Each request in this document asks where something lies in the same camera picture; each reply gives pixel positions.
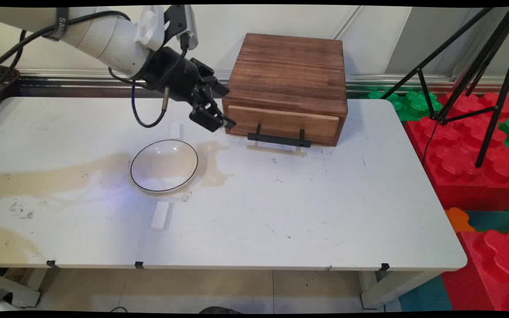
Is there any white bowl with black rim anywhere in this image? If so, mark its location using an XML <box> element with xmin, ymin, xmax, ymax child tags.
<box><xmin>129</xmin><ymin>139</ymin><xmax>199</xmax><ymax>195</ymax></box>

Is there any black tripod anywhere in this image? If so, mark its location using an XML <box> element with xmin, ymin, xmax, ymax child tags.
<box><xmin>380</xmin><ymin>6</ymin><xmax>509</xmax><ymax>169</ymax></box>

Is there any teal foam floor mat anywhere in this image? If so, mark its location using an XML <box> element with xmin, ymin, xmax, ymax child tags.
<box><xmin>398</xmin><ymin>275</ymin><xmax>453</xmax><ymax>312</ymax></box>

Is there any black velcro arm strap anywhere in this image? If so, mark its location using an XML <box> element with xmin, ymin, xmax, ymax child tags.
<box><xmin>44</xmin><ymin>7</ymin><xmax>70</xmax><ymax>42</ymax></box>

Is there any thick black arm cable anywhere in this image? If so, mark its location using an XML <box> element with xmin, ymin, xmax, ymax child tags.
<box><xmin>0</xmin><ymin>11</ymin><xmax>132</xmax><ymax>78</ymax></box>

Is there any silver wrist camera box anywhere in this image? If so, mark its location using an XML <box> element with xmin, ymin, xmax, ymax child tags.
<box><xmin>165</xmin><ymin>5</ymin><xmax>199</xmax><ymax>50</ymax></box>

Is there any wide green foam block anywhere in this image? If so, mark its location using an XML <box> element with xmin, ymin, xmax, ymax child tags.
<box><xmin>367</xmin><ymin>89</ymin><xmax>443</xmax><ymax>122</ymax></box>

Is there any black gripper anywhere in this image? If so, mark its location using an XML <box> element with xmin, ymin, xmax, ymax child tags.
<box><xmin>141</xmin><ymin>46</ymin><xmax>237</xmax><ymax>133</ymax></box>

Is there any long white block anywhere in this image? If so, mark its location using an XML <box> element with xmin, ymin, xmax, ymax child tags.
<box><xmin>150</xmin><ymin>201</ymin><xmax>175</xmax><ymax>231</ymax></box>

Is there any silver metal wall rail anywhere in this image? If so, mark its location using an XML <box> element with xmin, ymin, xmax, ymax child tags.
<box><xmin>16</xmin><ymin>68</ymin><xmax>509</xmax><ymax>99</ymax></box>

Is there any thin black camera cable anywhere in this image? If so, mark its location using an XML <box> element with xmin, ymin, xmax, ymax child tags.
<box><xmin>108</xmin><ymin>33</ymin><xmax>191</xmax><ymax>129</ymax></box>

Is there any large red foam block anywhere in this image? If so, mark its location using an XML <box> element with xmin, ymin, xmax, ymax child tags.
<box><xmin>403</xmin><ymin>91</ymin><xmax>509</xmax><ymax>211</ymax></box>

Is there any black metal drawer handle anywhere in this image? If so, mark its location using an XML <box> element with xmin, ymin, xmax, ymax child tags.
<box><xmin>247</xmin><ymin>124</ymin><xmax>312</xmax><ymax>149</ymax></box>

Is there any brown wooden drawer cabinet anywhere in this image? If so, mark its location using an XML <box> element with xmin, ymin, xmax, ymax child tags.
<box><xmin>222</xmin><ymin>33</ymin><xmax>349</xmax><ymax>147</ymax></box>

